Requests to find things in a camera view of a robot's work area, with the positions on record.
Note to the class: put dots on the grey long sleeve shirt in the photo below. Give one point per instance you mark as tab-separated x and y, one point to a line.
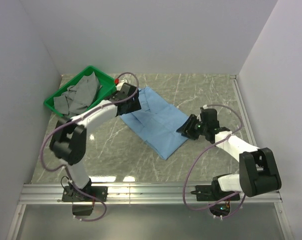
77	98

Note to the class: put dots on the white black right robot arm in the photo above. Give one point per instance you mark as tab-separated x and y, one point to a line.
258	172

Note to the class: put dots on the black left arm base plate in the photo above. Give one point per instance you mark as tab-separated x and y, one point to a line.
98	193

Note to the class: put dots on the green plastic bin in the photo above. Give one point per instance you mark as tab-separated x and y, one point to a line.
107	82

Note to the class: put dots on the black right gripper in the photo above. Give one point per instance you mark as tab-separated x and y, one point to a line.
187	126

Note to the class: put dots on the aluminium front mounting rail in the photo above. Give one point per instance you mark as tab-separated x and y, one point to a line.
127	193

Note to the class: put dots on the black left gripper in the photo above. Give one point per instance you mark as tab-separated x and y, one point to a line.
135	105

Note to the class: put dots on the aluminium side rail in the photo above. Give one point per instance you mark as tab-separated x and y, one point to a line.
243	111

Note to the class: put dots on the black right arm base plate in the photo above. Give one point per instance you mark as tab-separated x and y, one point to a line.
209	193

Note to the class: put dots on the light blue long sleeve shirt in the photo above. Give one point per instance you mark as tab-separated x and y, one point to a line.
156	123

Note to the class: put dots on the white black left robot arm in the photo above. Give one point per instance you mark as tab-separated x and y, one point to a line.
69	143

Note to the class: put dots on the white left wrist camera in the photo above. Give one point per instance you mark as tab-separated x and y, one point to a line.
119	83

